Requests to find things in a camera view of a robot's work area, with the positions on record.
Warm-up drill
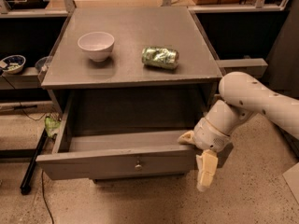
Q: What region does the black metal bar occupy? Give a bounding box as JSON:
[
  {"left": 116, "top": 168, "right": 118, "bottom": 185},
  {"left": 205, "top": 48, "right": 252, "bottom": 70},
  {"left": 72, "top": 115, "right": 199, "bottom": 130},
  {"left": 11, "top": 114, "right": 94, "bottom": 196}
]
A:
[{"left": 20, "top": 130, "right": 48, "bottom": 195}]

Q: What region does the green snack bag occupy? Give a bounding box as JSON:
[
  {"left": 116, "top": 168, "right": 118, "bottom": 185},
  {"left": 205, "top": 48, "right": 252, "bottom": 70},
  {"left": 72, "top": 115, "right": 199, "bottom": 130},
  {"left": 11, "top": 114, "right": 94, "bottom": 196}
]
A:
[{"left": 44, "top": 116, "right": 61, "bottom": 138}]

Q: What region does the grey top drawer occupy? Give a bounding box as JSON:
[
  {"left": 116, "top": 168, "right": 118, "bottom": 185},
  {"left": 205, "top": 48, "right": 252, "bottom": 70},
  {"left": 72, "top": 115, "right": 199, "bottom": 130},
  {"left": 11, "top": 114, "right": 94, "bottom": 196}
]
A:
[{"left": 37, "top": 89, "right": 206, "bottom": 180}]

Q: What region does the crushed green soda can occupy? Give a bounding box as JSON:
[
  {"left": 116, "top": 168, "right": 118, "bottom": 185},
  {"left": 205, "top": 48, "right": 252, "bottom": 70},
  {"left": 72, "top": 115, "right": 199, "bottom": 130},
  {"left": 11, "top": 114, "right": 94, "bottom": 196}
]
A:
[{"left": 141, "top": 47, "right": 179, "bottom": 70}]

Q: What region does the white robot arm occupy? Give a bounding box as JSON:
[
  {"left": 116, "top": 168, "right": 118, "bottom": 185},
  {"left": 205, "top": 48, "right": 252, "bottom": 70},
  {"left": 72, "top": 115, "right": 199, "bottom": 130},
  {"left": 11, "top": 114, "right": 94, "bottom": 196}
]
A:
[{"left": 178, "top": 72, "right": 299, "bottom": 191}]

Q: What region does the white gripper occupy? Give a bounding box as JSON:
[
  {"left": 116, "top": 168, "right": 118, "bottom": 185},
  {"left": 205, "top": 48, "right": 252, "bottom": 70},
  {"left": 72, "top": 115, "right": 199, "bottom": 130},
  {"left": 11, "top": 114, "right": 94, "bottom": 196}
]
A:
[{"left": 178, "top": 118, "right": 230, "bottom": 192}]

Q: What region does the blue patterned bowl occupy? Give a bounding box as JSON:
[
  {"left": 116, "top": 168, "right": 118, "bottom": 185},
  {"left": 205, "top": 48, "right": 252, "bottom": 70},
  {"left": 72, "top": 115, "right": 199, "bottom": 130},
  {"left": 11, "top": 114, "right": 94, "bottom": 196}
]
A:
[{"left": 0, "top": 55, "right": 26, "bottom": 74}]

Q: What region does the white ceramic bowl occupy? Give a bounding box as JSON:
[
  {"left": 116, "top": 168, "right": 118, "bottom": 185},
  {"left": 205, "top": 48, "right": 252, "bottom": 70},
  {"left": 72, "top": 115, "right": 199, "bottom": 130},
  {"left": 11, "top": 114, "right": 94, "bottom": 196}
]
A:
[{"left": 78, "top": 32, "right": 115, "bottom": 62}]

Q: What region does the black floor cable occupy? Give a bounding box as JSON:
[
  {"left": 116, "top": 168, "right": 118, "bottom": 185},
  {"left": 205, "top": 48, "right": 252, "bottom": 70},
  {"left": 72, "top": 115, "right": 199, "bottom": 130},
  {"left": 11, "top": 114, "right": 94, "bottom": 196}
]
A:
[{"left": 40, "top": 178, "right": 56, "bottom": 224}]

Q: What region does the grey wooden rail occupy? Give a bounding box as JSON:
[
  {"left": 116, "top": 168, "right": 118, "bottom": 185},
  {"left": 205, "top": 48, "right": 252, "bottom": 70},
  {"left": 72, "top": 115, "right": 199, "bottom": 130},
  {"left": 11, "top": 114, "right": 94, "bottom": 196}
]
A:
[{"left": 217, "top": 58, "right": 268, "bottom": 78}]

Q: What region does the grey drawer cabinet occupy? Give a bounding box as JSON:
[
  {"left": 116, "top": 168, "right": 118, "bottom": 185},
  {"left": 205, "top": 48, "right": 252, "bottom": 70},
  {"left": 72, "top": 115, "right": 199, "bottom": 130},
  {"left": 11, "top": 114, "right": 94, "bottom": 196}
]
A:
[{"left": 40, "top": 6, "right": 224, "bottom": 183}]

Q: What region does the small grey bowl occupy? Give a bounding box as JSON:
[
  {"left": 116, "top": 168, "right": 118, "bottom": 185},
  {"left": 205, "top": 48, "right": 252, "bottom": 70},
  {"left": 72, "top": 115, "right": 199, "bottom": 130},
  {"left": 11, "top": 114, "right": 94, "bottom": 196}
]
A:
[{"left": 35, "top": 56, "right": 52, "bottom": 72}]

